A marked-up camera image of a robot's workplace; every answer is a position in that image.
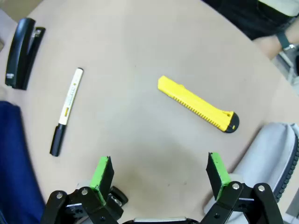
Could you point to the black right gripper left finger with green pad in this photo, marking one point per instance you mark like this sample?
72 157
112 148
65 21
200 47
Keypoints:
98 177

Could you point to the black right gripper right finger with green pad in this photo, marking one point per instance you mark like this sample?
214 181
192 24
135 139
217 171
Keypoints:
222 177

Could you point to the small black office tool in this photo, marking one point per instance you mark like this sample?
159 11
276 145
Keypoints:
119 194

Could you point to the grey zippered pencil case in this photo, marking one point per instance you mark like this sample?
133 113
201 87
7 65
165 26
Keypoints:
264 154

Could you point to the yellow utility knife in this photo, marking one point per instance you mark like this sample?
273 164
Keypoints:
196 102

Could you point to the white marker with black cap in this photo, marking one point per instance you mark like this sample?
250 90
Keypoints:
70 98

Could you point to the blue zippered pencil case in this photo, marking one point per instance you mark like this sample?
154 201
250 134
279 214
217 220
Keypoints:
14 163

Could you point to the black stapler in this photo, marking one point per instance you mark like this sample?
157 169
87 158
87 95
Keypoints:
18 51

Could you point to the person's left forearm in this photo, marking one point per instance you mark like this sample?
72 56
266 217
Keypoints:
294 32

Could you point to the person's left hand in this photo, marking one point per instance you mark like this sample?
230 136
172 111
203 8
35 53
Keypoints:
266 47

